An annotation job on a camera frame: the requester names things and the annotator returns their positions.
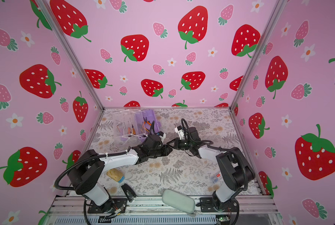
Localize large orange handled screwdriver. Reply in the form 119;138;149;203
130;118;136;135

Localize purple plastic tool box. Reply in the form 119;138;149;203
113;109;160;144

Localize orange handled long-nose pliers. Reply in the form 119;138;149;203
143;117;151;132

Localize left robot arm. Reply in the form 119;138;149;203
54;135;173;212

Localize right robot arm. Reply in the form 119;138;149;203
167;126;256;211

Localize small clear screw bag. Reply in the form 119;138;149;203
210;172;222;184

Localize rectangular gold fish tin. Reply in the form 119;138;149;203
106;168;125;183

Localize small black clip device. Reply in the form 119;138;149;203
121;183;137;203

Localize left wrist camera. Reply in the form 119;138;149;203
157;131;166;142

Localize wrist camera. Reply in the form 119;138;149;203
157;131;166;142
175;126;186;140

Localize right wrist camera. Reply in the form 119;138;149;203
175;126;186;140

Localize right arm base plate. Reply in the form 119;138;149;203
196;197;239;213

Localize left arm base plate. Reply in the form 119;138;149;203
88;198;128;214

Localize aluminium front rail frame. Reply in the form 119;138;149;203
43;196;284;225

